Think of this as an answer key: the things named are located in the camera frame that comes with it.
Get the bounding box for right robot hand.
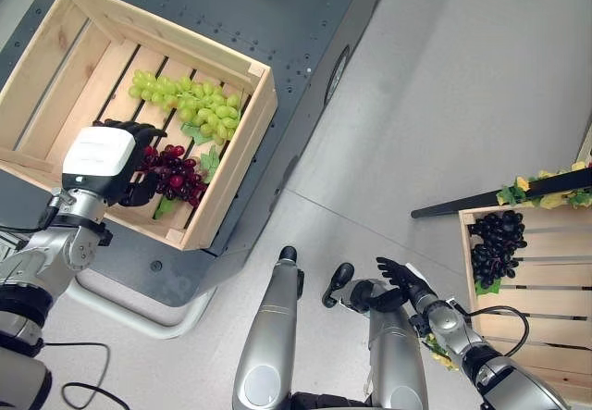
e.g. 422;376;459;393
352;256;438;313

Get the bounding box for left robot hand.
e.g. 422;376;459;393
61;118;168;207

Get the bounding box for red grape bunch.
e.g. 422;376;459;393
137;143;209;209

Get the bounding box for wooden slatted crate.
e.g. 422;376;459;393
0;0;279;252
458;204;592;401

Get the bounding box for right silver robot leg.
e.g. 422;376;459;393
322;262;427;410

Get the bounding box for silver robot leg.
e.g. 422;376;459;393
322;262;427;410
231;245;306;410

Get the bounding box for yellow flower sprig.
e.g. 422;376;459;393
420;333;462;373

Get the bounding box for black grape bunch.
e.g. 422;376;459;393
467;210;528;291

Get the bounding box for green grape bunch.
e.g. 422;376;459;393
128;69;242;147

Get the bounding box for left silver robot leg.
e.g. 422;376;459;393
231;245;306;410

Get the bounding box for black bar with yellow flowers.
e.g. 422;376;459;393
411;161;592;219

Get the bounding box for dark grey mobile platform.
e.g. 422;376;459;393
0;0;401;318

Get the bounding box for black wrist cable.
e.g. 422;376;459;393
463;305;531;360

